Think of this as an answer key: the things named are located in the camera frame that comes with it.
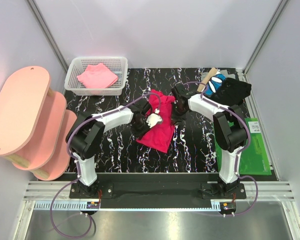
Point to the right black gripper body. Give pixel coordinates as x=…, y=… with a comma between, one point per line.
x=178, y=114

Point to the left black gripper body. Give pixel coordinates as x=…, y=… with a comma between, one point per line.
x=139, y=128

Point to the crimson red t-shirt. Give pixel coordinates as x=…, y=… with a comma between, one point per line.
x=159, y=137

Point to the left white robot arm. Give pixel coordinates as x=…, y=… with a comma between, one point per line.
x=87, y=132

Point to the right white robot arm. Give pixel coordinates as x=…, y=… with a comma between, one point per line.
x=230, y=132

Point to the tan folded t-shirt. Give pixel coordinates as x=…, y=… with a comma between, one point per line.
x=203, y=84

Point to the blue white graphic t-shirt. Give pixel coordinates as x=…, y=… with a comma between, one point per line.
x=214, y=84

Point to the black folded t-shirt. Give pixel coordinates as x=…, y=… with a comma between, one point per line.
x=232, y=92

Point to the grey folded t-shirt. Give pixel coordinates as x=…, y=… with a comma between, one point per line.
x=223, y=72

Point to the white plastic mesh basket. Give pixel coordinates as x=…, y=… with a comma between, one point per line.
x=118, y=65

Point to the light pink folded t-shirt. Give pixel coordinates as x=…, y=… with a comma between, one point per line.
x=97, y=77

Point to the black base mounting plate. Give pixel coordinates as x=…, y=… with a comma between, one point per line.
x=156, y=191

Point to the green cutting mat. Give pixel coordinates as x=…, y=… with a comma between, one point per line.
x=254, y=160

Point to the pink three-tier wooden shelf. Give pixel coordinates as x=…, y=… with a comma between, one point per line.
x=34, y=123

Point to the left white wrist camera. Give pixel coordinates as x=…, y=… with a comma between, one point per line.
x=154, y=119

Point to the aluminium rail frame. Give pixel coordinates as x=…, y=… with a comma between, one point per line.
x=268, y=213

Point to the white slotted cable duct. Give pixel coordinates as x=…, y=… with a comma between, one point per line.
x=67, y=205

